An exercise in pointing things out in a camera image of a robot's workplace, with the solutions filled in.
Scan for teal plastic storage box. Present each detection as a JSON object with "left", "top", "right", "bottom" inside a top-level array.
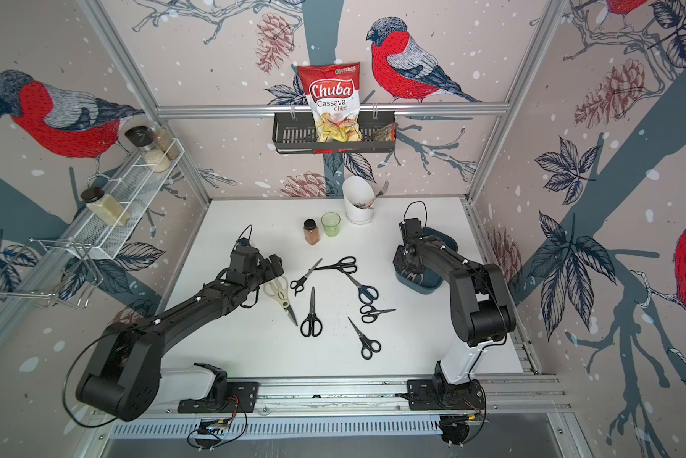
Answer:
[{"left": 392, "top": 226, "right": 459, "bottom": 296}]

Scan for cream kitchen shears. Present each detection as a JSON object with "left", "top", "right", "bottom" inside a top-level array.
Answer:
[{"left": 263, "top": 276, "right": 298, "bottom": 326}]

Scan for small black scissors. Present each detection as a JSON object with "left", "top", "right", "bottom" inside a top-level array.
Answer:
[
  {"left": 289, "top": 259, "right": 323, "bottom": 296},
  {"left": 359, "top": 305, "right": 395, "bottom": 324}
]

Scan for blue handled scissors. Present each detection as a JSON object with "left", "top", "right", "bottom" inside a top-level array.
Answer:
[{"left": 346, "top": 273, "right": 379, "bottom": 305}]

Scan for black scissors wide handles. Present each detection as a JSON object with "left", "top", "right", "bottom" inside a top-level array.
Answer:
[{"left": 316, "top": 256, "right": 358, "bottom": 274}]

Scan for large black scissors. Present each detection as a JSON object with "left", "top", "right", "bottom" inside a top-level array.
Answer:
[{"left": 300, "top": 287, "right": 323, "bottom": 338}]

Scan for black scissors front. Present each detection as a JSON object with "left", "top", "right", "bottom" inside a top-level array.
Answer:
[{"left": 349, "top": 318, "right": 382, "bottom": 361}]

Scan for pink handled scissors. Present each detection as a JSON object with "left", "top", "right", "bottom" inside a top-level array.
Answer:
[{"left": 406, "top": 272, "right": 425, "bottom": 284}]

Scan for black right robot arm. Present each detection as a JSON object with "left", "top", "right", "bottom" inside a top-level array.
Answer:
[{"left": 392, "top": 218, "right": 517, "bottom": 405}]

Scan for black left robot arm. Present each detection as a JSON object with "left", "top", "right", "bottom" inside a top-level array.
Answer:
[{"left": 76, "top": 244, "right": 284, "bottom": 422}]

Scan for brown spice jar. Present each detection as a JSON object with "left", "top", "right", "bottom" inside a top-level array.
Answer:
[{"left": 304, "top": 219, "right": 320, "bottom": 245}]

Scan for white utensil holder cup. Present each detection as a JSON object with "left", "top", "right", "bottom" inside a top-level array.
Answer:
[{"left": 342, "top": 176, "right": 375, "bottom": 225}]

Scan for green translucent cup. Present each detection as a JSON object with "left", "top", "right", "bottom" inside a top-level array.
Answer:
[{"left": 321, "top": 212, "right": 341, "bottom": 238}]

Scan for clear glass jar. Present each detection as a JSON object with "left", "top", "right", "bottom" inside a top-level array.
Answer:
[{"left": 149, "top": 122, "right": 180, "bottom": 160}]

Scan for yellow liquid glass bottle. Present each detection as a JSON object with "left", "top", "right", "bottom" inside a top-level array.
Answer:
[{"left": 81, "top": 187, "right": 130, "bottom": 227}]

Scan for black lid spice grinder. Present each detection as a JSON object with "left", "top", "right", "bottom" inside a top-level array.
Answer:
[{"left": 125, "top": 126, "right": 172, "bottom": 173}]

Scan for red Chuba chips bag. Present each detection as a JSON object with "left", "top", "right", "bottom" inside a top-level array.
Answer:
[{"left": 298, "top": 63, "right": 363, "bottom": 142}]

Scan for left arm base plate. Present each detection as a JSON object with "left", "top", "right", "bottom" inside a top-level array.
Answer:
[{"left": 178, "top": 380, "right": 260, "bottom": 414}]

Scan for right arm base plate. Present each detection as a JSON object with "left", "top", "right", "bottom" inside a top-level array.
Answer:
[{"left": 400, "top": 379, "right": 486, "bottom": 411}]

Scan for black wire wall basket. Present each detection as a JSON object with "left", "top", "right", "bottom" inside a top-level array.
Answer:
[{"left": 272, "top": 111, "right": 396, "bottom": 154}]

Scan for white wire wall shelf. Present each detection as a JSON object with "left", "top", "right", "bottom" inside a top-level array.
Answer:
[{"left": 67, "top": 139, "right": 186, "bottom": 260}]

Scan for chrome wire rack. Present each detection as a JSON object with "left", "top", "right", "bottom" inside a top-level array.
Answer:
[{"left": 0, "top": 239, "right": 107, "bottom": 309}]

